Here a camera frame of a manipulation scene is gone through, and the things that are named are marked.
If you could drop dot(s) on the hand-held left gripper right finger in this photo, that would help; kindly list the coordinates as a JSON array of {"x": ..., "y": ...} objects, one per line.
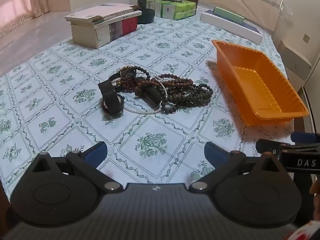
[{"x": 215, "y": 153}]

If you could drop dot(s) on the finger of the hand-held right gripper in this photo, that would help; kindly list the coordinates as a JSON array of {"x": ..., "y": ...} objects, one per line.
[
  {"x": 303, "y": 137},
  {"x": 270, "y": 146}
]

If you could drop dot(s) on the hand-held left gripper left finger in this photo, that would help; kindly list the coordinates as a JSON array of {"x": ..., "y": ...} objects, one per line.
[{"x": 96, "y": 152}]

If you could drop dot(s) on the black round watch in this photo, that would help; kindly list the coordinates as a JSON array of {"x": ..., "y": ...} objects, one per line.
[{"x": 111, "y": 100}]

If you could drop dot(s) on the orange plastic tray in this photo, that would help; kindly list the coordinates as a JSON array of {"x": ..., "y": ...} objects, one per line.
[{"x": 250, "y": 85}]

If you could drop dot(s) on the black watch with gold trim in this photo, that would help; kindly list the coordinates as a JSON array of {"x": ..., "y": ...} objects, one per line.
[{"x": 128, "y": 73}]

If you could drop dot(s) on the person's right hand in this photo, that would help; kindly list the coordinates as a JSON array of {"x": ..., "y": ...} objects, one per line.
[{"x": 315, "y": 200}]

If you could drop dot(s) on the white wardrobe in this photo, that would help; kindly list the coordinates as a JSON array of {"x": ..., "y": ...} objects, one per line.
[{"x": 313, "y": 100}]

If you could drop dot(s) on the floral printed bedsheet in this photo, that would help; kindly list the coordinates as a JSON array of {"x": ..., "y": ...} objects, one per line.
[{"x": 75, "y": 120}]

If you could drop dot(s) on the red and white clothing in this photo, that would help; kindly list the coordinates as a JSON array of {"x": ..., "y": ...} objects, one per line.
[{"x": 307, "y": 231}]

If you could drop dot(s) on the beige nightstand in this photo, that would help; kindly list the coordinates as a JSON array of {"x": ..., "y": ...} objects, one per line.
[{"x": 295, "y": 62}]

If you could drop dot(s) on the cream boxed book set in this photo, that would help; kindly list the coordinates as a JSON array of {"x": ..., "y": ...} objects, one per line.
[{"x": 85, "y": 33}]

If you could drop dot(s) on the dark blue flat box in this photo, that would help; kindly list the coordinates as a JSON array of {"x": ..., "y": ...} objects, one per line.
[{"x": 251, "y": 27}]

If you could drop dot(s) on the white flat box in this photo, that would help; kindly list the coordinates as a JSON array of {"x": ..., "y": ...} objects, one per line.
[{"x": 225, "y": 23}]

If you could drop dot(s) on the thin white book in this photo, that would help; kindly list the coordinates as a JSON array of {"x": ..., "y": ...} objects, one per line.
[{"x": 120, "y": 18}]

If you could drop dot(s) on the green long box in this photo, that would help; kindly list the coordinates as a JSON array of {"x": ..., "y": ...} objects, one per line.
[{"x": 227, "y": 13}]

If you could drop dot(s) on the large cream book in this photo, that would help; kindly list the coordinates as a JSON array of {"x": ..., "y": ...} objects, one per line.
[{"x": 100, "y": 11}]

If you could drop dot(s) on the glass jar with green base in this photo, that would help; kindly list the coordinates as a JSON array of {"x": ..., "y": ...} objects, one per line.
[{"x": 146, "y": 17}]

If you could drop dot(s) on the plastic-wrapped beige headboard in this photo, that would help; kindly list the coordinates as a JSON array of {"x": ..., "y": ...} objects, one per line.
[{"x": 250, "y": 2}]

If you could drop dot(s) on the green tissue pack bundle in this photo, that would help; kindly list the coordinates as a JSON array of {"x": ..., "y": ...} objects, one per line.
[{"x": 175, "y": 8}]

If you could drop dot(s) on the pink curtain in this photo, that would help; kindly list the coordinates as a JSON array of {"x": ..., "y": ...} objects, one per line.
[{"x": 15, "y": 5}]

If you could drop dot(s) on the wall socket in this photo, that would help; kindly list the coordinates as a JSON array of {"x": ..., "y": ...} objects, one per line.
[{"x": 306, "y": 38}]

